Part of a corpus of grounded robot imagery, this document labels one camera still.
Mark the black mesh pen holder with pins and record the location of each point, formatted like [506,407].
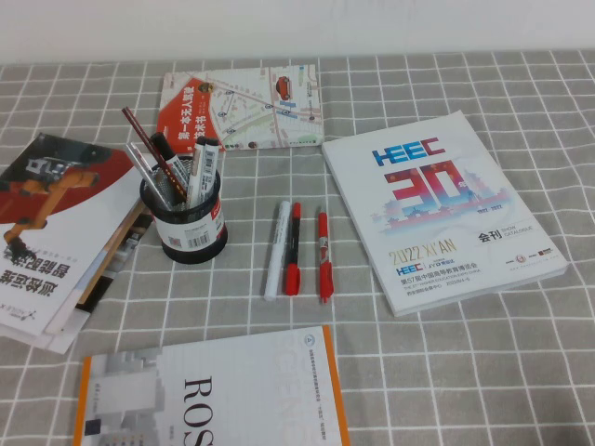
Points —
[195,253]

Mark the black-capped white marker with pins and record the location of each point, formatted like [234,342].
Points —
[197,167]
[211,158]
[162,146]

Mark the black marker with red caps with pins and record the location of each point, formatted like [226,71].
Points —
[292,279]

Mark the all-white marker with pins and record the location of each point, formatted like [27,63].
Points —
[277,251]

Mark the red pen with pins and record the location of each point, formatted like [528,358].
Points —
[324,260]

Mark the white HEEC show catalogue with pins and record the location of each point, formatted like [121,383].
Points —
[441,269]

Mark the silver pen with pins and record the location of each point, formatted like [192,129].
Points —
[139,162]

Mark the plain white booklet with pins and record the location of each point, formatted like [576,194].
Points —
[60,337]

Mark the brown and black booklet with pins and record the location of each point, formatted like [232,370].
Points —
[135,232]

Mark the dark red pencil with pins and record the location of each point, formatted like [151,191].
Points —
[146,144]

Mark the book with street map cover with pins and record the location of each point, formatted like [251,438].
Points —
[251,107]

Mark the orange-edged white ROS book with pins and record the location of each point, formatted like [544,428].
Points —
[241,395]

